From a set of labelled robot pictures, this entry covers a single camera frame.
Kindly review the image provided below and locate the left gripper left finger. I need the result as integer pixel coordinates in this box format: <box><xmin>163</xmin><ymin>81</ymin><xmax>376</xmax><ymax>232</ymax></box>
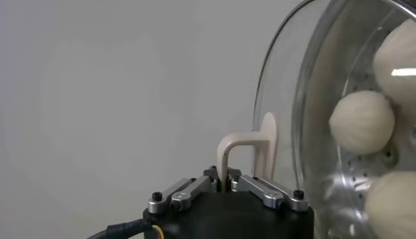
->
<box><xmin>146</xmin><ymin>167</ymin><xmax>225</xmax><ymax>215</ymax></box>

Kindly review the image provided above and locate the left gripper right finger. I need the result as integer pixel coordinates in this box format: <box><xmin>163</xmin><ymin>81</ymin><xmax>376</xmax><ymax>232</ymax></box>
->
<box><xmin>227</xmin><ymin>168</ymin><xmax>309</xmax><ymax>212</ymax></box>

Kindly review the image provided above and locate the glass pot lid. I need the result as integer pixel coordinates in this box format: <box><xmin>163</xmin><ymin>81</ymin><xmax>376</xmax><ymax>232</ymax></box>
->
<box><xmin>216</xmin><ymin>0</ymin><xmax>416</xmax><ymax>239</ymax></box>

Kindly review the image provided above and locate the white steamed baozi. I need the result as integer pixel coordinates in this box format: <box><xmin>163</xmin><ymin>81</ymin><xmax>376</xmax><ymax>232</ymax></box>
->
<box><xmin>363</xmin><ymin>171</ymin><xmax>416</xmax><ymax>239</ymax></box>
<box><xmin>328</xmin><ymin>90</ymin><xmax>397</xmax><ymax>155</ymax></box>
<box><xmin>372</xmin><ymin>18</ymin><xmax>416</xmax><ymax>108</ymax></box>

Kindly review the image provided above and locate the stainless steel steamer basket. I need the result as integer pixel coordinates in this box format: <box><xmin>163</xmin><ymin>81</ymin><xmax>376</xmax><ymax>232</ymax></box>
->
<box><xmin>291</xmin><ymin>0</ymin><xmax>416</xmax><ymax>239</ymax></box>

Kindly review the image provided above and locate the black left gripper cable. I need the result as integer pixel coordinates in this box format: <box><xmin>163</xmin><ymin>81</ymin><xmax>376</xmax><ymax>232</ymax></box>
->
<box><xmin>86</xmin><ymin>218</ymin><xmax>163</xmax><ymax>239</ymax></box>

